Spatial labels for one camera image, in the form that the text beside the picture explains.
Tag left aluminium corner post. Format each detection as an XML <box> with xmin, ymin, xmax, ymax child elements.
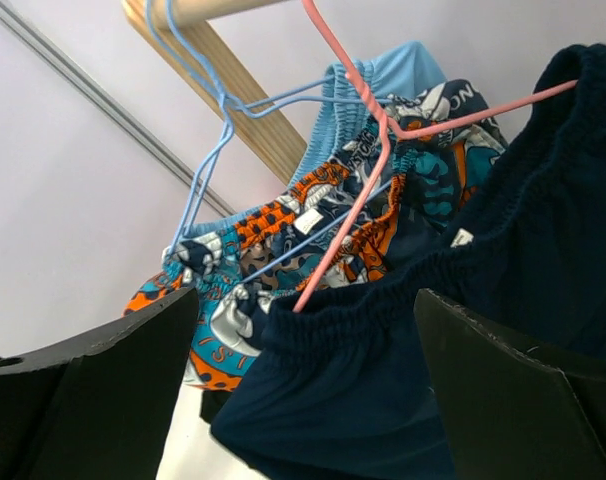
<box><xmin>0</xmin><ymin>0</ymin><xmax>237</xmax><ymax>219</ymax></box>

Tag wooden clothes rack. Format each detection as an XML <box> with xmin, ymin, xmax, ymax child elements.
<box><xmin>122</xmin><ymin>1</ymin><xmax>307</xmax><ymax>183</ymax></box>

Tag pink hanger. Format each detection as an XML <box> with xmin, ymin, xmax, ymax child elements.
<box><xmin>291</xmin><ymin>0</ymin><xmax>579</xmax><ymax>314</ymax></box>

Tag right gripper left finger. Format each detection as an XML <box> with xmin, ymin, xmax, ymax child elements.
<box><xmin>0</xmin><ymin>288</ymin><xmax>198</xmax><ymax>479</ymax></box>

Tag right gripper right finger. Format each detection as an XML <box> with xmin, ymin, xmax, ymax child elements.
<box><xmin>414</xmin><ymin>289</ymin><xmax>606</xmax><ymax>479</ymax></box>

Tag colourful patterned shorts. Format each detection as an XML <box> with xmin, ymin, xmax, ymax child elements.
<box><xmin>122</xmin><ymin>78</ymin><xmax>509</xmax><ymax>392</ymax></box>

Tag blue hanger of patterned shorts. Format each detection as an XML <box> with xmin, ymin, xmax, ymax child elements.
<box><xmin>172</xmin><ymin>0</ymin><xmax>405</xmax><ymax>293</ymax></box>

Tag light blue shorts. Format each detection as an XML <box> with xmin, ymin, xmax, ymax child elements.
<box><xmin>175</xmin><ymin>41</ymin><xmax>445</xmax><ymax>238</ymax></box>

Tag navy blue shorts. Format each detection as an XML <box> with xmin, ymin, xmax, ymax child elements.
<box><xmin>211</xmin><ymin>44</ymin><xmax>606</xmax><ymax>479</ymax></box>

